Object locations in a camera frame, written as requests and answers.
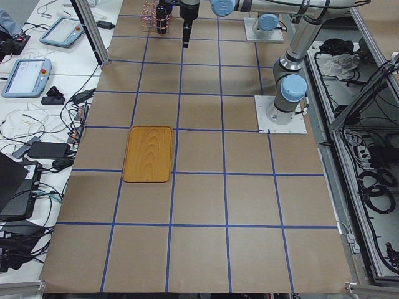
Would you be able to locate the copper wire bottle basket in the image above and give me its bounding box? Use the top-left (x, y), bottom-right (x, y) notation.
top-left (140, 1), bottom-right (172, 33)

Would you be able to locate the teach pendant lower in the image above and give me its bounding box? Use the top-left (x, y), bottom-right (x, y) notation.
top-left (1, 58), bottom-right (52, 98)

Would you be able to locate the black power brick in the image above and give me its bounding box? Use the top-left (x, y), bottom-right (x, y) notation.
top-left (27, 141), bottom-right (70, 159)

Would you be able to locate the teach pendant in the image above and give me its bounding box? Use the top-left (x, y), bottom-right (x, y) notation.
top-left (39, 17), bottom-right (85, 48)
top-left (1, 58), bottom-right (52, 98)

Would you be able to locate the teach pendant upper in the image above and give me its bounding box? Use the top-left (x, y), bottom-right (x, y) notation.
top-left (39, 17), bottom-right (85, 48)

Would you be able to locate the black laptop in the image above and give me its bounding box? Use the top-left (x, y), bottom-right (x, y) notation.
top-left (1, 153), bottom-right (42, 222)

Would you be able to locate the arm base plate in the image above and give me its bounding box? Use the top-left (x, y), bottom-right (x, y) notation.
top-left (243, 17), bottom-right (285, 42)
top-left (254, 95), bottom-right (307, 135)

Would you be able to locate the aluminium frame post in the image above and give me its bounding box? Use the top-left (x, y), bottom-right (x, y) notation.
top-left (70, 0), bottom-right (109, 67)

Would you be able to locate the dark wine bottle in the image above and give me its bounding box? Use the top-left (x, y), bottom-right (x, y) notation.
top-left (155, 1), bottom-right (171, 34)

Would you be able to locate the white crumpled cloth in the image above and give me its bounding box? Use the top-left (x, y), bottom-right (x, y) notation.
top-left (320, 54), bottom-right (360, 80)

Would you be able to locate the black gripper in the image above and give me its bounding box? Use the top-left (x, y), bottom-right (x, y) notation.
top-left (180, 0), bottom-right (200, 48)

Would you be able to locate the wooden tray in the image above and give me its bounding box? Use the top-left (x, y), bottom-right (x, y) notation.
top-left (122, 126), bottom-right (173, 183)

